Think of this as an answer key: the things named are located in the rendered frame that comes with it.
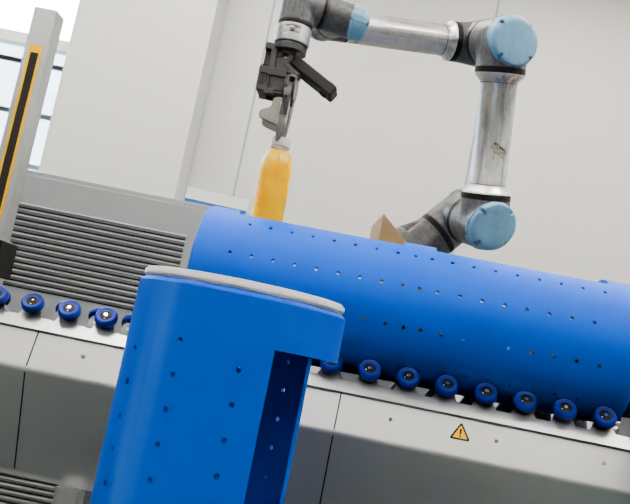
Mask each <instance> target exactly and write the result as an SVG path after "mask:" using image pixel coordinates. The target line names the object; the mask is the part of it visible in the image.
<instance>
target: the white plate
mask: <svg viewBox="0 0 630 504"><path fill-rule="evenodd" d="M145 274H146V275H162V276H171V277H178V278H185V279H191V280H197V281H203V282H208V283H214V284H219V285H224V286H230V287H235V288H240V289H245V290H249V291H254V292H259V293H264V294H268V295H273V296H277V297H281V298H286V299H290V300H294V301H298V302H302V303H306V304H310V305H314V306H317V307H321V308H324V309H327V310H330V311H333V312H336V313H339V314H340V315H342V314H344V311H345V308H343V306H342V305H341V304H339V303H336V302H333V301H330V300H327V299H324V298H321V297H317V296H314V295H310V294H306V293H302V292H298V291H294V290H290V289H286V288H282V287H278V286H273V285H269V284H264V283H260V282H255V281H250V280H245V279H241V278H235V277H230V276H225V275H220V274H214V273H209V272H203V271H197V270H191V269H184V268H177V267H169V266H157V265H151V266H148V267H147V268H145Z"/></svg>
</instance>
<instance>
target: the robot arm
mask: <svg viewBox="0 0 630 504"><path fill-rule="evenodd" d="M311 37H312V38H313V39H315V40H317V41H322V42H325V41H335V42H343V43H351V44H358V45H366V46H373V47H380V48H387V49H395V50H402V51H409V52H416V53H424V54H431V55H438V56H441V57H442V58H443V60H445V61H450V62H456V63H461V64H465V65H469V66H474V67H475V75H476V76H477V77H478V79H479V80H480V88H479V97H478V106H477V115H476V124H475V133H474V142H473V152H472V161H471V170H470V179H469V184H468V185H465V186H461V187H459V188H458V189H456V190H454V191H452V192H451V193H450V194H449V195H448V196H447V197H446V198H445V199H443V200H442V201H441V202H439V203H438V204H437V205H436V206H434V207H433V208H432V209H430V210H429V211H428V212H427V213H425V214H424V215H423V216H422V217H420V218H419V219H417V220H415V221H412V222H410V223H407V224H404V225H401V226H399V227H396V229H397V231H398V232H399V233H400V234H401V236H402V237H403V238H404V239H405V241H406V242H408V243H413V244H419V245H424V246H429V247H434V248H437V251H438V252H443V253H448V254H449V253H451V252H452V251H453V250H454V249H456V248H457V247H458V246H460V245H461V244H462V243H464V244H467V245H470V246H472V247H473V248H476V249H479V250H488V251H491V250H496V249H499V248H501V247H503V246H504V245H505V244H506V243H508V242H509V241H510V239H511V238H512V236H513V235H514V232H515V229H516V217H515V214H514V213H513V211H512V209H511V208H510V201H511V194H510V192H509V191H508V190H507V188H506V178H507V170H508V161H509V152H510V144H511V135H512V127H513V118H514V110H515V101H516V93H517V85H518V83H519V82H520V81H521V80H523V79H524V78H525V74H526V66H527V64H528V63H529V62H530V61H531V59H533V57H534V56H535V54H536V51H537V46H538V39H537V34H536V31H535V29H534V27H533V26H532V25H531V24H530V22H529V21H527V20H526V19H525V18H523V17H521V16H517V15H500V16H498V17H494V18H489V19H483V20H478V21H471V22H458V21H450V22H448V23H447V24H441V23H434V22H427V21H420V20H413V19H407V18H400V17H393V16H386V15H379V14H372V13H369V11H368V10H367V9H366V8H363V7H360V6H358V5H357V4H352V3H349V2H346V1H343V0H283V1H282V6H281V10H280V15H279V20H278V25H277V29H276V34H275V39H274V43H272V42H266V47H265V48H266V53H265V58H264V62H263V64H261V65H260V67H259V73H258V78H257V83H256V87H255V89H256V90H257V92H258V95H259V99H264V100H268V101H272V105H271V106H270V107H268V108H264V109H261V110H260V111H259V117H260V118H261V119H262V125H263V126H264V127H265V128H268V129H270V130H272V131H274V132H276V136H275V141H278V140H279V139H280V138H281V137H286V136H287V133H288V129H289V126H290V121H291V117H292V113H293V108H294V103H295V102H296V98H297V93H298V87H299V81H300V80H301V79H302V80H303V81H304V82H305V83H307V84H308V85H309V86H310V87H312V88H313V89H314V90H315V91H316V92H318V93H319V94H320V96H322V97H323V98H325V99H326V100H328V101H329V102H332V101H333V100H334V99H335V98H336V97H337V87H336V86H335V85H334V84H333V83H332V82H330V81H329V80H328V79H326V78H325V77H324V76H323V75H321V74H320V73H319V72H318V71H316V70H315V69H314V68H313V67H312V66H310V65H309V64H308V63H307V62H305V61H304V60H303V58H305V57H306V52H307V50H308V47H309V42H310V38H311ZM285 57H286V58H285ZM281 102H282V104H281Z"/></svg>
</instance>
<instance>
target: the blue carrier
mask: <svg viewBox="0 0 630 504"><path fill-rule="evenodd" d="M229 253H231V254H229ZM251 256H253V258H250V257H251ZM272 260H274V262H271V261H272ZM293 265H296V266H293ZM187 269H191V270H197V271H203V272H209V273H214V274H220V275H225V276H230V277H235V278H241V279H245V280H250V281H255V282H260V283H264V284H269V285H273V286H278V287H282V288H286V289H290V290H294V291H298V292H302V293H306V294H310V295H314V296H317V297H321V298H324V299H327V300H330V301H333V302H336V303H339V304H341V305H342V306H343V308H345V311H344V314H342V316H343V317H344V319H345V327H344V332H343V337H342V342H341V347H340V352H339V355H340V356H341V357H342V360H343V366H342V369H341V370H340V371H341V372H346V373H351V374H356V375H359V374H358V366H359V364H360V363H361V362H362V361H364V360H374V361H376V362H377V363H379V365H380V367H381V375H380V377H379V378H378V379H380V380H385V381H390V382H395V383H397V380H396V376H397V373H398V371H399V370H400V369H402V368H404V367H410V368H413V369H415V370H416V371H417V372H418V373H419V375H420V382H419V384H418V386H417V387H420V388H425V389H430V390H435V391H436V389H435V383H436V380H437V378H439V377H440V376H442V375H450V376H452V377H454V378H455V379H456V380H457V381H458V384H459V389H458V392H457V393H456V394H455V395H460V396H465V397H470V398H475V397H474V390H475V387H476V386H477V385H478V384H480V383H489V384H492V385H493V386H494V387H495V388H496V389H497V391H498V398H497V400H496V402H495V403H500V404H505V405H510V406H514V404H513V398H514V396H515V394H516V393H517V392H519V391H522V390H525V391H529V392H531V393H532V394H534V395H535V397H536V398H537V407H536V409H535V411H539V412H544V413H549V414H554V413H553V410H552V407H553V404H554V402H555V401H556V400H558V399H561V398H565V399H569V400H571V401H572V402H573V403H574V404H575V405H576V407H577V414H576V416H575V418H574V419H579V420H584V421H589V422H593V420H592V413H593V411H594V410H595V409H596V408H597V407H600V406H605V407H608V408H610V409H612V410H613V411H614V412H615V414H616V416H617V421H618V420H619V419H620V418H621V416H622V415H623V413H624V412H625V410H626V408H627V406H628V404H629V402H630V285H629V284H624V283H619V282H613V281H608V280H600V281H598V282H596V281H590V280H585V279H580V278H574V277H569V276H564V275H559V274H553V273H548V272H543V271H538V270H532V269H527V268H522V267H517V266H511V265H506V264H501V263H496V262H490V261H485V260H480V259H475V258H469V257H464V256H459V255H454V254H448V253H443V252H438V251H437V248H434V247H429V246H424V245H419V244H413V243H408V242H405V243H404V245H401V244H396V243H390V242H385V241H380V240H375V239H369V238H364V237H359V236H354V235H348V234H343V233H338V232H333V231H327V230H322V229H317V228H311V227H306V226H301V225H296V224H290V223H285V222H280V221H275V220H269V219H264V218H259V217H254V216H248V215H245V213H244V211H240V210H234V209H229V208H224V207H218V206H213V207H211V208H210V209H209V210H208V211H207V212H206V214H205V215H204V217H203V219H202V221H201V223H200V225H199V228H198V231H197V233H196V236H195V239H194V243H193V246H192V250H191V254H190V258H189V262H188V266H187ZM315 269H318V270H317V271H316V270H315ZM336 273H339V275H337V274H336ZM358 277H361V279H359V278H358ZM381 281H382V282H383V283H380V282H381ZM401 285H403V286H404V287H401ZM418 289H420V291H419V290H418ZM436 292H438V293H439V294H436ZM458 296H460V297H461V298H458ZM480 301H483V303H481V302H480ZM503 305H505V307H503ZM525 309H527V310H528V311H525ZM548 314H550V316H549V315H548ZM361 318H364V319H365V320H362V319H361ZM570 318H572V319H573V320H571V319H570ZM384 322H386V323H387V324H386V325H384V324H383V323H384ZM593 322H594V323H595V324H593ZM402 326H405V328H402ZM419 329H422V331H421V332H419V331H418V330H419ZM440 333H442V334H443V335H442V336H440V335H439V334H440ZM508 346H509V347H510V348H509V349H507V347H508ZM530 351H532V353H529V352H530ZM553 355H555V357H554V358H552V356H553ZM575 360H578V361H577V362H575ZM598 364H600V367H598Z"/></svg>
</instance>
